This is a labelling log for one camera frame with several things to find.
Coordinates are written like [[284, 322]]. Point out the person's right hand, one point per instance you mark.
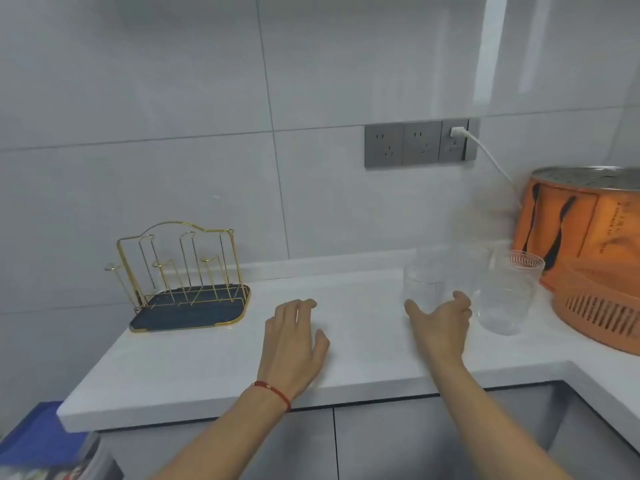
[[442, 332]]

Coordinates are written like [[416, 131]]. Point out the person's left hand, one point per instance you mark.
[[290, 354]]

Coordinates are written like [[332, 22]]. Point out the person's right thumb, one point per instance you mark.
[[413, 312]]

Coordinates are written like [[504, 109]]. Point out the person's left thumb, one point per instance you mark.
[[321, 344]]

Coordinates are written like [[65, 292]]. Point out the person's right forearm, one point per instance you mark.
[[490, 424]]

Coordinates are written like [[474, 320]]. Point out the person's left forearm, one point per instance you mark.
[[225, 439]]

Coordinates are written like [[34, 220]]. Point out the clear ribbed drinking glass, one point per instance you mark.
[[472, 264], [507, 299], [425, 287]]

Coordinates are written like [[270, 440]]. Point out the grey cabinet door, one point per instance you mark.
[[415, 434]]

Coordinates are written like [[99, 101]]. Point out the white power plug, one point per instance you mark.
[[459, 132]]

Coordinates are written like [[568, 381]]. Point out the orange cardboard box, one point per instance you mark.
[[580, 229]]

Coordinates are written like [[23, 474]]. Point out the orange plastic strainer basket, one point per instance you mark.
[[600, 309]]

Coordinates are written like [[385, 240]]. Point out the perforated steel steamer tray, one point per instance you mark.
[[595, 177]]

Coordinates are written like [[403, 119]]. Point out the blue plastic bin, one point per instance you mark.
[[30, 434]]

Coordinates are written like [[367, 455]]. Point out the grey wall socket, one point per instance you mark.
[[383, 146], [422, 142], [457, 152]]

